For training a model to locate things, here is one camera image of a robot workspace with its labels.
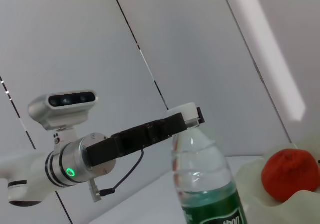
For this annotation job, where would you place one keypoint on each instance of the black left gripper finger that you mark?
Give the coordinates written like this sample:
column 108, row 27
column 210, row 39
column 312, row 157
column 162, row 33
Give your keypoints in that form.
column 201, row 115

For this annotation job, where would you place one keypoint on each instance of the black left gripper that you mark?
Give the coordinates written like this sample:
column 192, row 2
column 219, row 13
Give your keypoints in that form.
column 117, row 145

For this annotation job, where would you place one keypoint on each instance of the clear water bottle green label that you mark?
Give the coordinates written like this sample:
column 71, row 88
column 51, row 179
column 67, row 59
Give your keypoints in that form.
column 200, row 159

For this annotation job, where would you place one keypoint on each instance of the red-orange fruit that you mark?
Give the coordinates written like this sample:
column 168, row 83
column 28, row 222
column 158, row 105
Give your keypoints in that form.
column 290, row 174

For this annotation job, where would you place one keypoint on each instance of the pale green glass fruit bowl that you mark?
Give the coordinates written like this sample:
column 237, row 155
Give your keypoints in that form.
column 255, row 209

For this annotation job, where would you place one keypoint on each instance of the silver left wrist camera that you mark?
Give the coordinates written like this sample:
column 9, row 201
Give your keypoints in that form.
column 65, row 109

